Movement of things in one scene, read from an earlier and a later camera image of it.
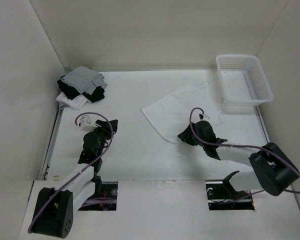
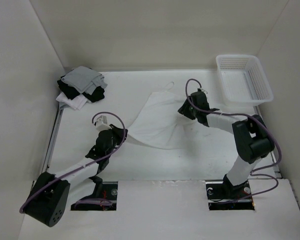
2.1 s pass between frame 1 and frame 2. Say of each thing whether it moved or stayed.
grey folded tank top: stayed
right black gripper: moved
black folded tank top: stayed
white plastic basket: stayed
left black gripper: moved
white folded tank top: stayed
